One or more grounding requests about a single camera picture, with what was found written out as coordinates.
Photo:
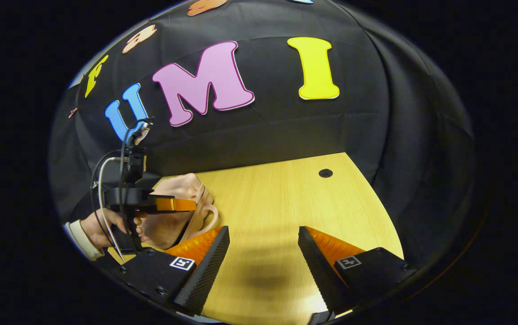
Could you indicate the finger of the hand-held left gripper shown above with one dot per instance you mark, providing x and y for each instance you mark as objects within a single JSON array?
[{"x": 175, "y": 205}]

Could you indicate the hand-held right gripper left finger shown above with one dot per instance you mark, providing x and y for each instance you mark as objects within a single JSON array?
[{"x": 202, "y": 275}]

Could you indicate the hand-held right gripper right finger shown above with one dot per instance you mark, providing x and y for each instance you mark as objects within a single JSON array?
[{"x": 324, "y": 275}]

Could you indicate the copper cloth clip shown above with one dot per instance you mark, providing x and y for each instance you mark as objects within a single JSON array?
[{"x": 73, "y": 112}]

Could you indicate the black backdrop cloth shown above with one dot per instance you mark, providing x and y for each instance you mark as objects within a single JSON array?
[{"x": 286, "y": 126}]

